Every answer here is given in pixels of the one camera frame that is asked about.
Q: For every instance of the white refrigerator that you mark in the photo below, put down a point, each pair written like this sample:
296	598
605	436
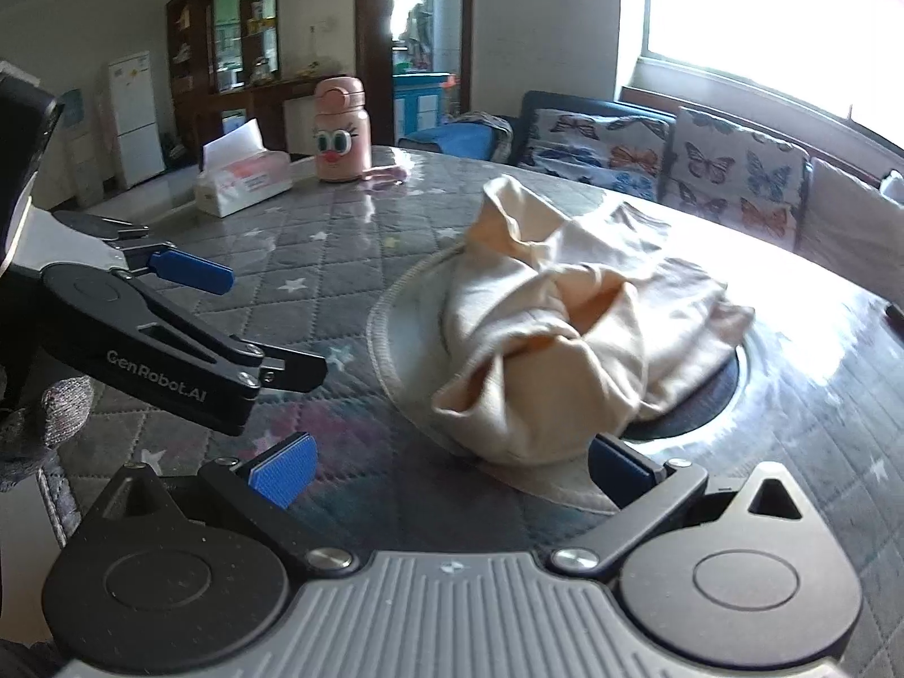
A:
135	120

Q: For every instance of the dark wooden display cabinet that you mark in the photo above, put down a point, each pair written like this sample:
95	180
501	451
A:
212	49

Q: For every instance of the dark blue sofa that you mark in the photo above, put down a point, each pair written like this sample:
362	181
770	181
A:
558	102

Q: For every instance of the window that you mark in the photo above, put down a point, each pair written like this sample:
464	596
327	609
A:
770	21

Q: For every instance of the blue cloth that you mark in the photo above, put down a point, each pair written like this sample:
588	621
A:
452	135

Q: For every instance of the white pink tissue box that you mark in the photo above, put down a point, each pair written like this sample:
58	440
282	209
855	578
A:
244	180

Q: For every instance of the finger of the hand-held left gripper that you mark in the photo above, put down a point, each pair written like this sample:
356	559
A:
192	271
296	366

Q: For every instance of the plain beige cushion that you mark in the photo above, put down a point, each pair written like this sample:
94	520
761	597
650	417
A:
840	219

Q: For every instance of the butterfly print cushion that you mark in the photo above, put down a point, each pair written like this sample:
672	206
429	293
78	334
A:
734	176
600	152

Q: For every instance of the round black induction hob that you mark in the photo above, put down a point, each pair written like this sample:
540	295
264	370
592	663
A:
696	395

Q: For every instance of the blue toy cabinet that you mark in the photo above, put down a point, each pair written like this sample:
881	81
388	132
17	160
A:
420	106

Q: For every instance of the pink cartoon face bottle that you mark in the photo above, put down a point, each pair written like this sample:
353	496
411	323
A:
340	134

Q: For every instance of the brown door frame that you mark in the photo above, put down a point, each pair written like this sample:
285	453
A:
371	42

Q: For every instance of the black remote control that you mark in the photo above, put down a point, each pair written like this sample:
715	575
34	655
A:
897	316

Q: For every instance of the person's left hand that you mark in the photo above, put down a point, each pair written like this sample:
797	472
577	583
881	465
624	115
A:
60	409

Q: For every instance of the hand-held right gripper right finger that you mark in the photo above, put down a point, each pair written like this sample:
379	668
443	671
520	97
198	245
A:
613	467

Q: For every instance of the cream fleece garment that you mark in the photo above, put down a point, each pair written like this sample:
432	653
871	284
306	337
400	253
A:
565	318

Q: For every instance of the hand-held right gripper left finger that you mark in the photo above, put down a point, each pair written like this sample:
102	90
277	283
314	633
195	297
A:
281	472

